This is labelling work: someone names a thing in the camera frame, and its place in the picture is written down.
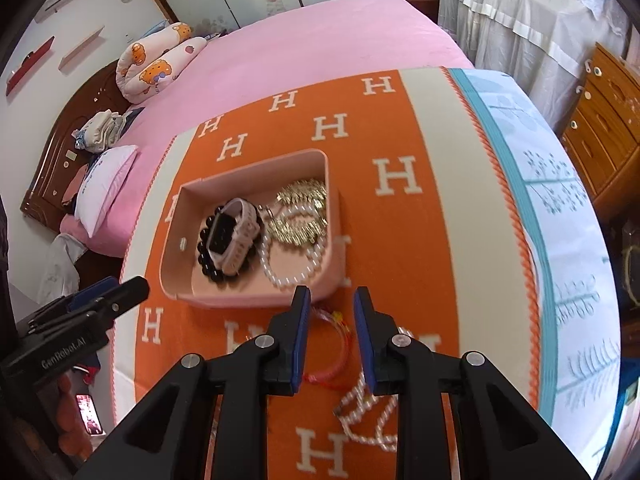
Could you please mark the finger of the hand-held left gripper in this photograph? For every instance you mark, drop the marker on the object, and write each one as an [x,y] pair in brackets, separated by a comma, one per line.
[131,292]
[92,292]

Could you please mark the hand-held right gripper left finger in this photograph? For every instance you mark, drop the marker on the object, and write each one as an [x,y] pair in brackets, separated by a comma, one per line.
[299,345]

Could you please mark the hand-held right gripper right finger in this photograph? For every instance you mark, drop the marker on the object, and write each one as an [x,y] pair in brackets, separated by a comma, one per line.
[363,347]

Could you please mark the pink plastic tray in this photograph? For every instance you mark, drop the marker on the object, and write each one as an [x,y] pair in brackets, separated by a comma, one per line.
[225,297]

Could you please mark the white crumpled cloth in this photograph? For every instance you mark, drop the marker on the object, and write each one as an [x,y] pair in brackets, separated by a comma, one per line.
[60,265]

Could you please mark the lit smartphone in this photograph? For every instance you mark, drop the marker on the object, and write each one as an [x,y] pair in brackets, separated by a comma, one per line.
[90,415]

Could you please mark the white pink pillow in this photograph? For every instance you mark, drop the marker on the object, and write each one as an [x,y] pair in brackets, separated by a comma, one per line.
[107,185]

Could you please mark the pile of folded clothes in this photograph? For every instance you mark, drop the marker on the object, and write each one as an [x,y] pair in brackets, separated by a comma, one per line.
[100,130]

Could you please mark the orange letter print blanket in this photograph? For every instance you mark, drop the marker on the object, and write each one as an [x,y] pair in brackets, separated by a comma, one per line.
[350,185]

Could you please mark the brown wooden headboard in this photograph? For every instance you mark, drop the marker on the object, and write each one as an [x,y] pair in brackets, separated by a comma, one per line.
[85,100]

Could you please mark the rolled bear print quilt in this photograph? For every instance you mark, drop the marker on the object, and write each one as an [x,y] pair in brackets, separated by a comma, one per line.
[150,70]

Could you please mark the white teal tree print cloth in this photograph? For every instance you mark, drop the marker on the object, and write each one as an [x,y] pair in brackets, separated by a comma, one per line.
[550,200]

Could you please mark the pink bed sheet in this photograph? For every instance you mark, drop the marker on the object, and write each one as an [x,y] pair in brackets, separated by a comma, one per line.
[300,45]

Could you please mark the brown wooden dresser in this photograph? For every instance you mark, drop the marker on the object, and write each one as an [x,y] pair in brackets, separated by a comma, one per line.
[610,125]

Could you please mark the white lace curtain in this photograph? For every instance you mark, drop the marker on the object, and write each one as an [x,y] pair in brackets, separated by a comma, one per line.
[525,20]

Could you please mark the red wall shelf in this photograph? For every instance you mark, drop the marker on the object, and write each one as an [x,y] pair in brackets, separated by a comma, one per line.
[30,62]

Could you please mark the beige wall shelf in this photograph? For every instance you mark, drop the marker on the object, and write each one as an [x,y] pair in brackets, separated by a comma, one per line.
[82,47]

